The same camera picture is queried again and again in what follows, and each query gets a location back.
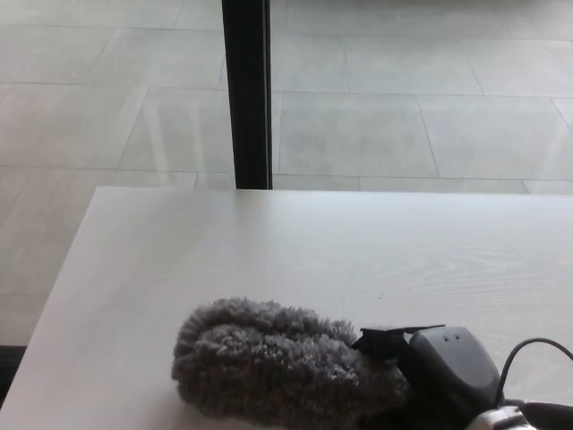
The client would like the grey fluffy microfibre duster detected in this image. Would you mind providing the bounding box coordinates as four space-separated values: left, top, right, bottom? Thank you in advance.
171 296 411 430

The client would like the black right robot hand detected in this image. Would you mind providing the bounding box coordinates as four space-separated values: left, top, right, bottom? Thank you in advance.
351 323 501 430

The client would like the black vertical window frame post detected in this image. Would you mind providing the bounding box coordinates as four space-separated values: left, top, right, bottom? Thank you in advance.
220 0 274 190

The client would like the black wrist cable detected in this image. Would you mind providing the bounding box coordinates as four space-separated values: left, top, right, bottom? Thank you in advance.
493 338 573 430

